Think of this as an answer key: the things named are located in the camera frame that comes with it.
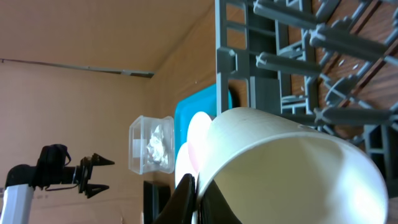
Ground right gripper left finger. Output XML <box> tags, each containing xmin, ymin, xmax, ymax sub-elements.
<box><xmin>153</xmin><ymin>174</ymin><xmax>196</xmax><ymax>224</ymax></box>

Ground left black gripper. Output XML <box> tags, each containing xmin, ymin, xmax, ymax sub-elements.
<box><xmin>75</xmin><ymin>153</ymin><xmax>115</xmax><ymax>198</ymax></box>

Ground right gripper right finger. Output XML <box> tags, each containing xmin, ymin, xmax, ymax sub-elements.
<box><xmin>198</xmin><ymin>180</ymin><xmax>241</xmax><ymax>224</ymax></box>

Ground white napkin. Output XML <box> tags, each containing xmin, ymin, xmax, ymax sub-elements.
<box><xmin>146</xmin><ymin>124</ymin><xmax>169</xmax><ymax>167</ymax></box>

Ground white paper cup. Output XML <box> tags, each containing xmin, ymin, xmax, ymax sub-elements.
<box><xmin>197</xmin><ymin>108</ymin><xmax>389</xmax><ymax>223</ymax></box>

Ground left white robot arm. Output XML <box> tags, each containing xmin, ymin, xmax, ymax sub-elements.
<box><xmin>1</xmin><ymin>144</ymin><xmax>114</xmax><ymax>224</ymax></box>

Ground clear plastic waste bin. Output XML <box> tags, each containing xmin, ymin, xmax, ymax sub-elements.
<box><xmin>129</xmin><ymin>115</ymin><xmax>175</xmax><ymax>175</ymax></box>

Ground grey dishwasher rack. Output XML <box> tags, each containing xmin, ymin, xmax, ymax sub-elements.
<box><xmin>215</xmin><ymin>0</ymin><xmax>397</xmax><ymax>197</ymax></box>

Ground black plastic tray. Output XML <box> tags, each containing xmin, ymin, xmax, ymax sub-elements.
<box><xmin>143</xmin><ymin>181</ymin><xmax>171</xmax><ymax>224</ymax></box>

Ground large white dinner plate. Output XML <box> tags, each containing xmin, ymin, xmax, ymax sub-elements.
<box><xmin>175</xmin><ymin>142</ymin><xmax>198</xmax><ymax>187</ymax></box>

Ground teal plastic serving tray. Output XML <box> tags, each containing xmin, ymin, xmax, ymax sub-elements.
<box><xmin>174</xmin><ymin>84</ymin><xmax>217</xmax><ymax>159</ymax></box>

